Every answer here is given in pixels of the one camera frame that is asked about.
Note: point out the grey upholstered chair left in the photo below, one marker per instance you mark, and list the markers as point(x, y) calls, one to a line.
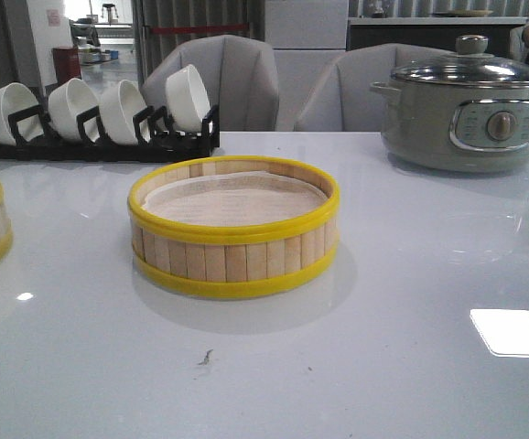
point(239, 75)

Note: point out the grey upholstered chair right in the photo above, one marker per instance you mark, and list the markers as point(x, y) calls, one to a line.
point(341, 99)

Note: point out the white steamer liner cloth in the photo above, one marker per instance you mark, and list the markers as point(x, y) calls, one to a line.
point(232, 200)

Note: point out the bamboo steamer tier yellow rims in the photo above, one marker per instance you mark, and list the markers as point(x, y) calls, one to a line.
point(234, 262)

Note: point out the grey-green electric cooking pot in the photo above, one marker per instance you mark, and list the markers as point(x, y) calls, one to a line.
point(456, 128)

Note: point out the grey upholstered chair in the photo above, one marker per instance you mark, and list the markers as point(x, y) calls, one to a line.
point(239, 75)
point(341, 99)

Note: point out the red box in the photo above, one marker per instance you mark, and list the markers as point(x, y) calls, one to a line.
point(66, 64)

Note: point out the glass pot lid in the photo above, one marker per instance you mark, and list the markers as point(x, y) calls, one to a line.
point(469, 65)

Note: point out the white ceramic bowl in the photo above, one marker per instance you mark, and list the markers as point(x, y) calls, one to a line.
point(187, 99)
point(118, 106)
point(66, 103)
point(14, 97)

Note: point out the black bowl rack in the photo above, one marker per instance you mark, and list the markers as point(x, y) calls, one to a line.
point(157, 139)

